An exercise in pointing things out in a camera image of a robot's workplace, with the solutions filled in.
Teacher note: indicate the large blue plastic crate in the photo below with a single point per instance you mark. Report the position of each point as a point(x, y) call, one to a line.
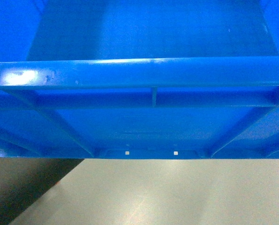
point(139, 79)

